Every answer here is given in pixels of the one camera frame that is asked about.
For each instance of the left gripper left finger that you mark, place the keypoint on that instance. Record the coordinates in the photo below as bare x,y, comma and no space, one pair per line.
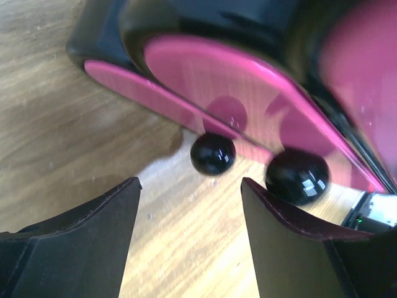
79,253

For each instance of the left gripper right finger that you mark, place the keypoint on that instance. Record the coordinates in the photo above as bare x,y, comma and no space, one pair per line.
296,254

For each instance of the pink top drawer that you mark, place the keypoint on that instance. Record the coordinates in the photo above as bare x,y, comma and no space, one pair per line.
358,64

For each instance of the black drawer cabinet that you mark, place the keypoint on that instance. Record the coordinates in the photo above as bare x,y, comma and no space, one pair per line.
287,35

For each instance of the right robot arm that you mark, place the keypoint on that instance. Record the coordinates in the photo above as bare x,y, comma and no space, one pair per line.
372,213

